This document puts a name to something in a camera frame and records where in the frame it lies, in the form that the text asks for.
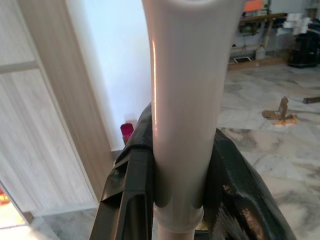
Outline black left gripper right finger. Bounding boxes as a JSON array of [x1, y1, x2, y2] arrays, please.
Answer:
[[201, 127, 298, 240]]

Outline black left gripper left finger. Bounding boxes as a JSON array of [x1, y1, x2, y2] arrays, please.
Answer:
[[92, 102, 158, 240]]

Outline beige broom with purple bristles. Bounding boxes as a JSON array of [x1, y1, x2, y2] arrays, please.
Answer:
[[140, 0, 245, 240]]

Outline black floor appliance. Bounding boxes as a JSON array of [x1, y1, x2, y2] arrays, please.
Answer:
[[287, 33, 319, 68]]

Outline red spray can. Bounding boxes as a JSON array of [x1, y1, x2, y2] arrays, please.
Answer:
[[120, 122, 134, 145]]

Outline light wooden block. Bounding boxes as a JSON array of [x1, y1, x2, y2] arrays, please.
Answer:
[[273, 114, 298, 127]]

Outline wood grain door panel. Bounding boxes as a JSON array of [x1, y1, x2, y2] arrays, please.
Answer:
[[19, 0, 115, 208]]

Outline red plastic object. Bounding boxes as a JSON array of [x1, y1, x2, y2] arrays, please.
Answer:
[[0, 187, 9, 206]]

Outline white framed tablet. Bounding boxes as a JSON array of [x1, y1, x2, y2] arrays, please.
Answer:
[[233, 56, 252, 66]]

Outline white plastic jug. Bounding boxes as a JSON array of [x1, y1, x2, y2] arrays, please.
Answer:
[[254, 46, 266, 61]]

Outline white paper rolls pack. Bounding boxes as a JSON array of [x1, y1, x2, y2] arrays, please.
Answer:
[[282, 12, 311, 36]]

